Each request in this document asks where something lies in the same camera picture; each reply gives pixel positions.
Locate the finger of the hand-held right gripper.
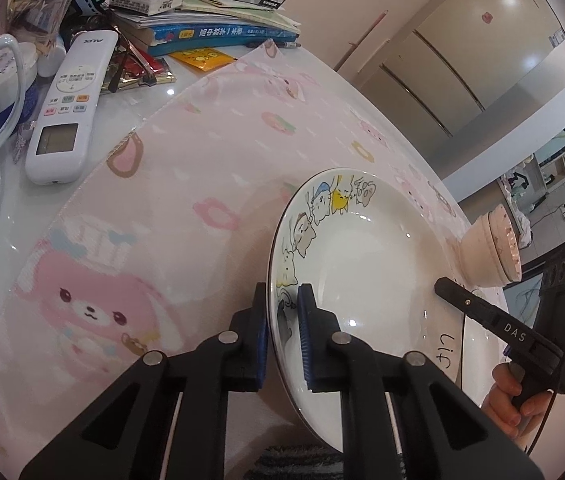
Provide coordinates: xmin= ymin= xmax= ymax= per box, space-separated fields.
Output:
xmin=435 ymin=277 xmax=563 ymax=366

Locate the pink bunny print tablecloth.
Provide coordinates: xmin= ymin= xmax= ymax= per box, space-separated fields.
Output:
xmin=0 ymin=40 xmax=506 ymax=467

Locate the beige three-door refrigerator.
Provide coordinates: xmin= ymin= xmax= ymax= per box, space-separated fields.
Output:
xmin=363 ymin=0 xmax=565 ymax=138

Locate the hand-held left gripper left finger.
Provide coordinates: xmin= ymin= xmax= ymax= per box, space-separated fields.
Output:
xmin=20 ymin=282 xmax=269 ymax=480

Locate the yellow packet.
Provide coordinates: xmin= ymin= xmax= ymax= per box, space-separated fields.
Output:
xmin=170 ymin=47 xmax=233 ymax=72

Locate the red gold foil wrapper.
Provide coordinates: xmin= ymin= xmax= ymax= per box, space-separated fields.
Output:
xmin=102 ymin=55 xmax=176 ymax=93

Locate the white cartoon print plate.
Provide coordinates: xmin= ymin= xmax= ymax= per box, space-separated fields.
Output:
xmin=267 ymin=167 xmax=466 ymax=453

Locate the stack of books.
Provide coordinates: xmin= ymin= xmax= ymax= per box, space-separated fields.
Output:
xmin=112 ymin=0 xmax=301 ymax=41

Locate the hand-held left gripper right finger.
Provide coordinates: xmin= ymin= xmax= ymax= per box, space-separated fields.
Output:
xmin=297 ymin=284 xmax=546 ymax=480

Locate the white rounded container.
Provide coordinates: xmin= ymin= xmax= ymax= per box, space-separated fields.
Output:
xmin=0 ymin=42 xmax=39 ymax=131

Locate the person's right hand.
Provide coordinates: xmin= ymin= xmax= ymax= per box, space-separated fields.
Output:
xmin=483 ymin=361 xmax=557 ymax=450

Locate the wooden stick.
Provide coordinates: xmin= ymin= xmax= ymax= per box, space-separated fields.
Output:
xmin=335 ymin=9 xmax=389 ymax=73

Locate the white remote control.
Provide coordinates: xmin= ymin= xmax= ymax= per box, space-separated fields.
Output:
xmin=25 ymin=31 xmax=118 ymax=186

